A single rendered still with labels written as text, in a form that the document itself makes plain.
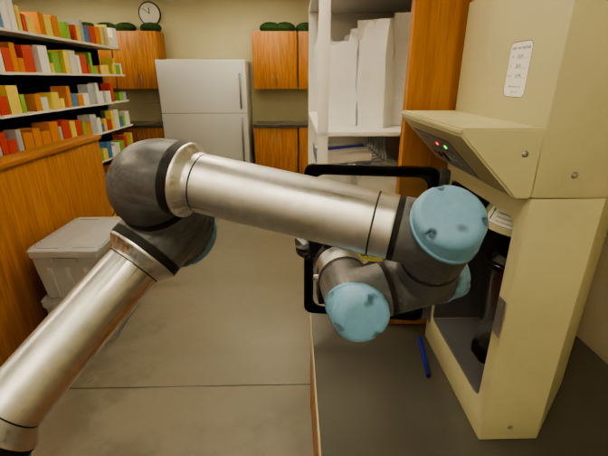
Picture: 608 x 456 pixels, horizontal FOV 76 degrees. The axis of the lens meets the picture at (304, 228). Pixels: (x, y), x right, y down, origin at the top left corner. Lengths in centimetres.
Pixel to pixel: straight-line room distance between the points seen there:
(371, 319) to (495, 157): 28
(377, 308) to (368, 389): 45
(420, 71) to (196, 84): 476
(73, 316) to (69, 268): 205
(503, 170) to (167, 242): 49
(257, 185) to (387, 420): 59
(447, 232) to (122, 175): 38
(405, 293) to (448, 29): 61
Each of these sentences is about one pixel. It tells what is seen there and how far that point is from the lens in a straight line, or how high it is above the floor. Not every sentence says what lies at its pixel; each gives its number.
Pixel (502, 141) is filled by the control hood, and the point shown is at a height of 149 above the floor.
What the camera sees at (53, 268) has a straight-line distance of 271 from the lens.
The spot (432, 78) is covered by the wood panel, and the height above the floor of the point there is 157.
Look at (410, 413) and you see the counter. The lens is 90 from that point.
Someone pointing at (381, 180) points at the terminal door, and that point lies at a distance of 91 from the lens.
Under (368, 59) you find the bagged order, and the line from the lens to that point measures 185.
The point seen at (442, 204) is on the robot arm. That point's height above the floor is 146.
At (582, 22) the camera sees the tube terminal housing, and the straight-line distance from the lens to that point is 64.
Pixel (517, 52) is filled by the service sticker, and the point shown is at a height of 161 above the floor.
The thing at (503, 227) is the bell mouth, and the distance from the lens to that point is 77.
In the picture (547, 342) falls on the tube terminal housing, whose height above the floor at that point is 116.
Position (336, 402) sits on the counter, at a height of 94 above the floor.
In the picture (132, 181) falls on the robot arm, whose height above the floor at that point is 146.
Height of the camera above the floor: 157
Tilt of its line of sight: 21 degrees down
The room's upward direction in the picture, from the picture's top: straight up
